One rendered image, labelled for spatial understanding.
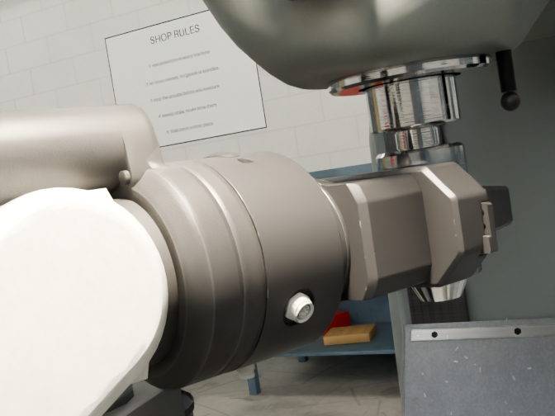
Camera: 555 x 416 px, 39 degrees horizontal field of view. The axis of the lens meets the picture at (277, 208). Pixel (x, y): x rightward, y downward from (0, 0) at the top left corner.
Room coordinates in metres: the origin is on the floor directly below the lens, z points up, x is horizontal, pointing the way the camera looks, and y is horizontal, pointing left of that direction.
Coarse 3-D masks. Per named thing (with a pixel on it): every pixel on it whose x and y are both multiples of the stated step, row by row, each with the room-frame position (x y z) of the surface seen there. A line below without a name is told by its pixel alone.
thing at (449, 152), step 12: (444, 144) 0.40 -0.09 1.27; (456, 144) 0.40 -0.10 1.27; (384, 156) 0.41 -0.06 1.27; (396, 156) 0.40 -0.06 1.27; (408, 156) 0.40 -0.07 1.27; (420, 156) 0.40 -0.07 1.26; (432, 156) 0.40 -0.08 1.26; (444, 156) 0.40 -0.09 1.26; (456, 156) 0.40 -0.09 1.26; (384, 168) 0.41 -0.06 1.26
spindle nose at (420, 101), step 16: (400, 80) 0.40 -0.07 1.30; (416, 80) 0.40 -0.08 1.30; (432, 80) 0.40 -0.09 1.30; (448, 80) 0.40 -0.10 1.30; (368, 96) 0.42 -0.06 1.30; (384, 96) 0.40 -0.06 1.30; (400, 96) 0.40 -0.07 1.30; (416, 96) 0.40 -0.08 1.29; (432, 96) 0.40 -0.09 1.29; (448, 96) 0.40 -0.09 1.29; (368, 112) 0.42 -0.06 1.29; (384, 112) 0.41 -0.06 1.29; (400, 112) 0.40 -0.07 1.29; (416, 112) 0.40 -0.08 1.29; (432, 112) 0.40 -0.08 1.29; (448, 112) 0.40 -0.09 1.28; (384, 128) 0.41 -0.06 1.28; (400, 128) 0.40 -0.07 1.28
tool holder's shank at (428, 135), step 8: (408, 128) 0.41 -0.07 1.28; (416, 128) 0.41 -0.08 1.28; (424, 128) 0.41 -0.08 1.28; (432, 128) 0.41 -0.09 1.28; (400, 136) 0.42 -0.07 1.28; (408, 136) 0.41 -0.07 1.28; (416, 136) 0.41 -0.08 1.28; (424, 136) 0.41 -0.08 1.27; (432, 136) 0.41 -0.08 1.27; (400, 144) 0.42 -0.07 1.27; (408, 144) 0.41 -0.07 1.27; (416, 144) 0.41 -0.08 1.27; (424, 144) 0.41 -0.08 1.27; (432, 144) 0.41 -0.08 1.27
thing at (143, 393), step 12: (132, 384) 0.64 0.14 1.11; (144, 384) 0.63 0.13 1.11; (120, 396) 0.58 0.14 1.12; (132, 396) 0.60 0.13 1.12; (144, 396) 0.59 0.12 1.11; (156, 396) 0.60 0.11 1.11; (168, 396) 0.61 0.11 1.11; (180, 396) 0.63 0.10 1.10; (120, 408) 0.57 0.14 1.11; (132, 408) 0.57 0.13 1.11; (144, 408) 0.58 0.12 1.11; (156, 408) 0.59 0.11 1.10; (168, 408) 0.61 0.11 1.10; (180, 408) 0.62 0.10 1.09
